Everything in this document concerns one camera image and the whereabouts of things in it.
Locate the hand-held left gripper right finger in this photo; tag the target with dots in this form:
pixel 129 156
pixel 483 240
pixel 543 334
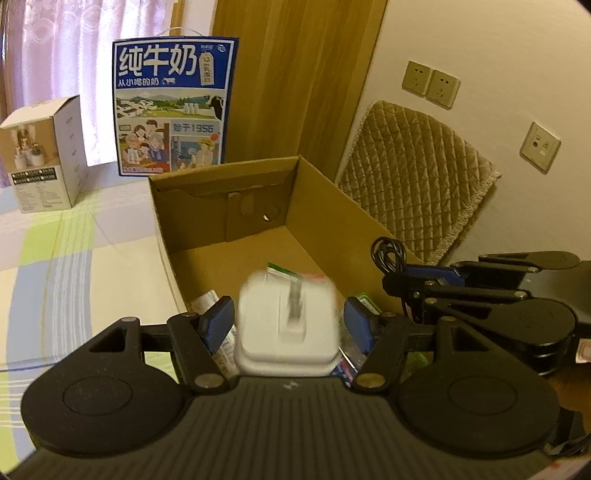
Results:
pixel 358 323

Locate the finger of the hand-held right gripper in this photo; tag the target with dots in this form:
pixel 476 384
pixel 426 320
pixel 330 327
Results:
pixel 434 276
pixel 475 297

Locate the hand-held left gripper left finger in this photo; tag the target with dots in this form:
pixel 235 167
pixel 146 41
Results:
pixel 217 318

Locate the brown cardboard box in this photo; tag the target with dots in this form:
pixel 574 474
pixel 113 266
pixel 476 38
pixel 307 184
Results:
pixel 231 258

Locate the white charger plug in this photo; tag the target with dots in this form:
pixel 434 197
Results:
pixel 286 332

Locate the silver green tea pouch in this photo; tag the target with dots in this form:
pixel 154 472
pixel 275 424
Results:
pixel 277 268

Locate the brown quilted chair cover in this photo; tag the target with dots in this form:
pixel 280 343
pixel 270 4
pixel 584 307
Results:
pixel 415 175

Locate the checkered tablecloth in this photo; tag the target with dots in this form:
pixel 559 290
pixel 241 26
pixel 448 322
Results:
pixel 92 277

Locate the blue illustrated milk carton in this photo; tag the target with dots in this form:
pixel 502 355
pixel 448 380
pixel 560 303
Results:
pixel 171 106

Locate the wooden door panel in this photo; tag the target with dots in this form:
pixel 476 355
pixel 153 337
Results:
pixel 300 92

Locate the white product box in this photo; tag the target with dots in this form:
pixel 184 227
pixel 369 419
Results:
pixel 41 157

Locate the pink sheer curtain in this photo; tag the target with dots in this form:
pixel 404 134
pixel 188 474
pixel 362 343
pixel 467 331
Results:
pixel 69 46

